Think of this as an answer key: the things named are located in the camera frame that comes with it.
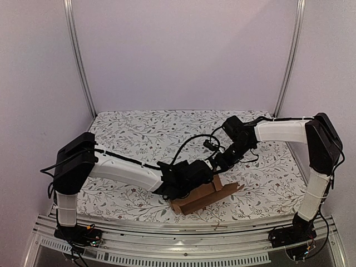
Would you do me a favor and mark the brown cardboard paper box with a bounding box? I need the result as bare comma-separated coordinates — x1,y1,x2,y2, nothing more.
169,175,245,215

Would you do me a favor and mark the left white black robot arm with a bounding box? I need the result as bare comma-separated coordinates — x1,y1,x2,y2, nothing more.
40,132,215,241

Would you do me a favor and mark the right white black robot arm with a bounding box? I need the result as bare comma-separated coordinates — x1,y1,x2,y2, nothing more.
209,112,344,221

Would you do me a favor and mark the floral patterned table cloth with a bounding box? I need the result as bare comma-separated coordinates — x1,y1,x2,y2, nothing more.
77,110,306,224

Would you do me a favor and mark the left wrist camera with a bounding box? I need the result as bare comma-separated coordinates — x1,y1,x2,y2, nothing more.
204,159,223,175

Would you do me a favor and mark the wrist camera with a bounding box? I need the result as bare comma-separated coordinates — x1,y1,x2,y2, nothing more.
204,159,223,175
203,140,220,151

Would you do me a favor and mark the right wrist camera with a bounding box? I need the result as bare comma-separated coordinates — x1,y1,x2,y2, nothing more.
203,140,220,151

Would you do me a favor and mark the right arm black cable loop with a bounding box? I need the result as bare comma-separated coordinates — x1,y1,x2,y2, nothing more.
208,126,259,164

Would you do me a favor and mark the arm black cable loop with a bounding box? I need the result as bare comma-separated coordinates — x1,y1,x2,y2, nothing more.
208,126,259,164
169,135,220,167

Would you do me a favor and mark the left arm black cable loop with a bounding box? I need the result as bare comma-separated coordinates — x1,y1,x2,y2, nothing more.
169,135,220,167

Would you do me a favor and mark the aluminium front rail base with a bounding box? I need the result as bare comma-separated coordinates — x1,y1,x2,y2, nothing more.
22,213,349,266

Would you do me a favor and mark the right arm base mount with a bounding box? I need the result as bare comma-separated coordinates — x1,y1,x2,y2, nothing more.
268,220,317,248

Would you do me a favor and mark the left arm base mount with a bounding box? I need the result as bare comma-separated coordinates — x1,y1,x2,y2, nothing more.
54,224,103,247

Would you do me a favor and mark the right aluminium frame post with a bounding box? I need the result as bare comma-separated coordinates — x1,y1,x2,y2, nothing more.
273,0,306,117

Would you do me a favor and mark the aluminium frame post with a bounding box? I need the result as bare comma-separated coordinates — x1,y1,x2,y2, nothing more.
273,0,306,117
63,0,97,119

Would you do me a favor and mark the left aluminium frame post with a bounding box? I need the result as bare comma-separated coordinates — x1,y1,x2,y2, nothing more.
63,0,97,119

